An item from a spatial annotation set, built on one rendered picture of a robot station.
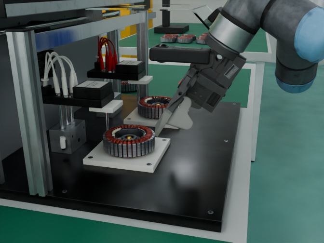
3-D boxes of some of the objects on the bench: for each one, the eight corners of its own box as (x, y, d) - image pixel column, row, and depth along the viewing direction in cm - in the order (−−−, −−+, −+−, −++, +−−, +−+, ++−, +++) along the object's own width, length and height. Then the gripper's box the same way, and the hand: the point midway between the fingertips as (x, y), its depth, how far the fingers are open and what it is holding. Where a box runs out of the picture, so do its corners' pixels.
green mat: (250, 69, 172) (251, 69, 172) (247, 107, 116) (247, 107, 116) (71, 60, 193) (71, 60, 193) (-4, 88, 138) (-5, 88, 138)
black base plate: (240, 109, 115) (241, 102, 114) (221, 233, 57) (222, 221, 56) (103, 99, 126) (102, 92, 125) (-32, 194, 67) (-34, 182, 67)
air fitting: (67, 148, 78) (65, 135, 77) (64, 150, 77) (63, 138, 76) (62, 148, 78) (61, 135, 77) (60, 150, 77) (58, 137, 76)
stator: (160, 140, 82) (160, 125, 81) (146, 162, 72) (146, 145, 71) (114, 136, 85) (114, 121, 84) (95, 155, 75) (93, 139, 74)
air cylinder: (87, 141, 85) (85, 119, 83) (72, 154, 78) (69, 130, 76) (67, 139, 86) (65, 117, 84) (51, 152, 80) (48, 128, 78)
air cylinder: (122, 110, 107) (121, 91, 105) (113, 118, 100) (112, 99, 98) (106, 108, 108) (105, 90, 106) (96, 116, 102) (95, 98, 100)
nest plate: (170, 143, 84) (170, 138, 84) (153, 173, 70) (153, 167, 70) (110, 137, 88) (110, 132, 87) (83, 164, 74) (82, 158, 74)
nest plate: (188, 111, 106) (189, 107, 106) (178, 129, 92) (178, 124, 92) (140, 107, 110) (140, 103, 109) (123, 124, 96) (123, 119, 96)
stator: (183, 109, 103) (183, 97, 102) (168, 122, 94) (169, 108, 92) (147, 105, 107) (147, 93, 106) (130, 116, 98) (130, 103, 96)
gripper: (245, 70, 57) (182, 160, 65) (249, 50, 75) (198, 123, 83) (199, 40, 57) (142, 134, 66) (213, 28, 75) (167, 103, 84)
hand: (162, 121), depth 75 cm, fingers open, 14 cm apart
